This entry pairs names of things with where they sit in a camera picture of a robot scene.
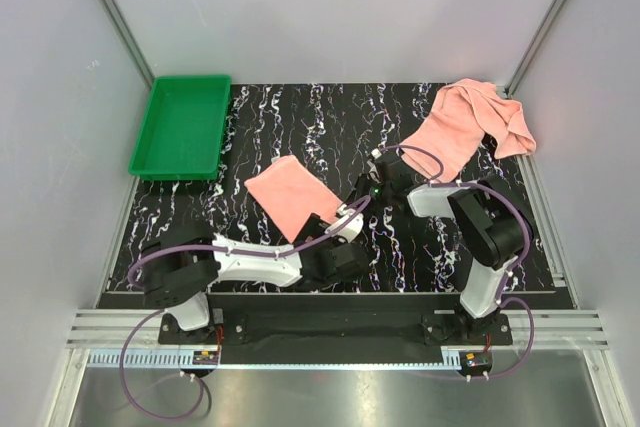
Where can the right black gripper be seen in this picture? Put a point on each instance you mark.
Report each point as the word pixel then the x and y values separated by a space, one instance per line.
pixel 362 183

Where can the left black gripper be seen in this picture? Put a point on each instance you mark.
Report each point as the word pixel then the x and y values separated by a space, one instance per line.
pixel 312 226

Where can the pink striped towel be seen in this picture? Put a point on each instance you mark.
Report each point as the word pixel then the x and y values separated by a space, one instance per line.
pixel 290 194

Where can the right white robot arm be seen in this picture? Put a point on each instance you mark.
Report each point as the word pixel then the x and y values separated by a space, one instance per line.
pixel 496 229

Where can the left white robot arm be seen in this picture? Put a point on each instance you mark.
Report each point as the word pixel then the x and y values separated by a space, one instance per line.
pixel 175 270

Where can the black marble pattern mat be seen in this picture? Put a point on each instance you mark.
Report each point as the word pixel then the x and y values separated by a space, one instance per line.
pixel 330 128

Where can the green plastic tray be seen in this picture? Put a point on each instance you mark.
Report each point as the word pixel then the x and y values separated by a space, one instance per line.
pixel 181 134

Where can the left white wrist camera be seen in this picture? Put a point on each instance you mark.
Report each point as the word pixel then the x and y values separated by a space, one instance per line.
pixel 348 226

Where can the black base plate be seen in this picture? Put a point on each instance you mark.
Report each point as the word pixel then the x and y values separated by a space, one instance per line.
pixel 328 330

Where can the aluminium frame rail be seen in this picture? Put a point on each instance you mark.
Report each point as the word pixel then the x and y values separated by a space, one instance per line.
pixel 109 328

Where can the white slotted cable duct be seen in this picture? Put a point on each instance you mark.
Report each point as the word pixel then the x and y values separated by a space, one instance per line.
pixel 154 358

